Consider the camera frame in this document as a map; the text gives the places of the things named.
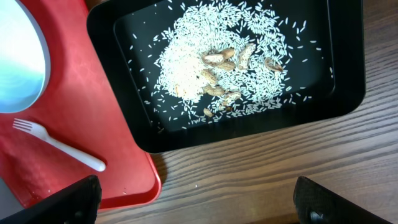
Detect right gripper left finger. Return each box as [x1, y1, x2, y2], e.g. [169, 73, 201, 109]
[1, 175, 102, 224]

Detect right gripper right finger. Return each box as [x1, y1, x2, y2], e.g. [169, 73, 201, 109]
[293, 176, 391, 224]

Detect white plastic fork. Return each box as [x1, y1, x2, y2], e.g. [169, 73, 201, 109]
[12, 118, 106, 172]

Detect light blue plate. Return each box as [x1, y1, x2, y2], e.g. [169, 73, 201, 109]
[1, 0, 51, 113]

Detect rice food scraps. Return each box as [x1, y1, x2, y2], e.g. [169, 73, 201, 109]
[115, 1, 333, 134]

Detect red plastic tray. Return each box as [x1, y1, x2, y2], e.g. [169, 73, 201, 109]
[1, 0, 162, 210]

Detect black plastic tray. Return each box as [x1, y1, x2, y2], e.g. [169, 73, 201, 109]
[86, 0, 366, 154]

